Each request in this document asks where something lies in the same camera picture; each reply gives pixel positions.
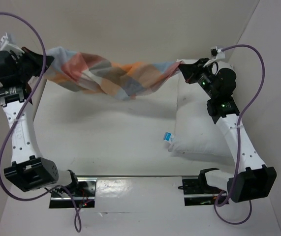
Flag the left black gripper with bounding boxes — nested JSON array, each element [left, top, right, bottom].
[[14, 47, 54, 81]]

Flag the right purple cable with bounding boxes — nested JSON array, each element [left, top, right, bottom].
[[214, 44, 265, 225]]

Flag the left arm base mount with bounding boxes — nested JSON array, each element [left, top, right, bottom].
[[49, 176, 97, 209]]

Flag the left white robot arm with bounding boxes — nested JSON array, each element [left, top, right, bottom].
[[0, 47, 80, 196]]

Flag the checkered orange blue pillowcase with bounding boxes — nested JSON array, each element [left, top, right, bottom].
[[44, 47, 180, 101]]

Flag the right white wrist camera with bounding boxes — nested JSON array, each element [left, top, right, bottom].
[[203, 46, 225, 67]]

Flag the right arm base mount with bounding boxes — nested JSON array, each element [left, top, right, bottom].
[[178, 176, 221, 206]]

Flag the white pillow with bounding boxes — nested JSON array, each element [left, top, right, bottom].
[[168, 72, 232, 157]]

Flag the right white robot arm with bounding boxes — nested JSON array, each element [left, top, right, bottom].
[[179, 58, 277, 203]]

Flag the blue white pillow tag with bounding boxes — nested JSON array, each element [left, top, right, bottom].
[[163, 132, 175, 144]]

